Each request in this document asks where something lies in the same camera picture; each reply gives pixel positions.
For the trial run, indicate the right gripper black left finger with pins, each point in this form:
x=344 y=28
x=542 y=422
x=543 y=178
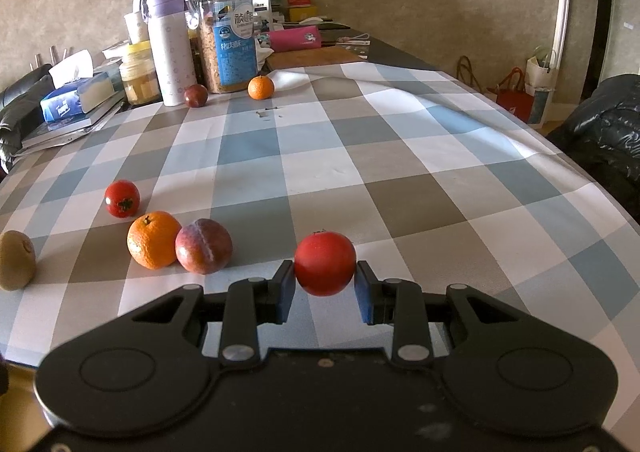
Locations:
x=240 y=311

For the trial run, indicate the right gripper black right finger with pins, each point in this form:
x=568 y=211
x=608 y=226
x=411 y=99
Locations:
x=462 y=311

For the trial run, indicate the large orange with stem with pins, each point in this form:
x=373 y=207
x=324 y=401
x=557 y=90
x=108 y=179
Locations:
x=151 y=240

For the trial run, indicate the reddish purple plum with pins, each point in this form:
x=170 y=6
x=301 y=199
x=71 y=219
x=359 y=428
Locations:
x=204 y=246

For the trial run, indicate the checkered tablecloth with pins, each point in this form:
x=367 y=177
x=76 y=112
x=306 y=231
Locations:
x=431 y=183

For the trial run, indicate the red tomato with calyx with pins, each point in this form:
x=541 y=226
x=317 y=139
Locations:
x=122 y=199

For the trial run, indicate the dark red plum near bottle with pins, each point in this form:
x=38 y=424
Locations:
x=195 y=96

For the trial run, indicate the small orange near jar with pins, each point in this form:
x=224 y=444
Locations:
x=260 y=88

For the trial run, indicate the brown kiwi fruit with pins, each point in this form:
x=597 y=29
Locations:
x=17 y=260

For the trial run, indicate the red shopping bag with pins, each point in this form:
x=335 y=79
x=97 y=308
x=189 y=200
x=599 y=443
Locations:
x=512 y=96

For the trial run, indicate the yellow lid glass jar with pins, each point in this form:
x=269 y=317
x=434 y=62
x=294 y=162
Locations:
x=138 y=75

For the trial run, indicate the wooden cutting board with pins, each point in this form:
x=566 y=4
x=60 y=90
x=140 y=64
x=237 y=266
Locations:
x=310 y=57

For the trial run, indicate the stack of books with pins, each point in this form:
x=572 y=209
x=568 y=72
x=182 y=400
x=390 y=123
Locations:
x=70 y=128

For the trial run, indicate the white shopping bag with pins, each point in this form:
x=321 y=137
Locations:
x=541 y=74

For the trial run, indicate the blue tissue pack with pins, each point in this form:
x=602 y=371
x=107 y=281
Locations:
x=75 y=98

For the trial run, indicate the pink pencil case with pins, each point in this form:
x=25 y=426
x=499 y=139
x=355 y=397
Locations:
x=294 y=39

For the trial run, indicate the white and lilac thermos bottle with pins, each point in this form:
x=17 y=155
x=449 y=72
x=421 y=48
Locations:
x=171 y=48

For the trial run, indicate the black leather sofa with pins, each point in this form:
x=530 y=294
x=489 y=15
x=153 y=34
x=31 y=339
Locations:
x=21 y=113

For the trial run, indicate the clear glass cereal jar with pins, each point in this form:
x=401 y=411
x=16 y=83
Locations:
x=226 y=39

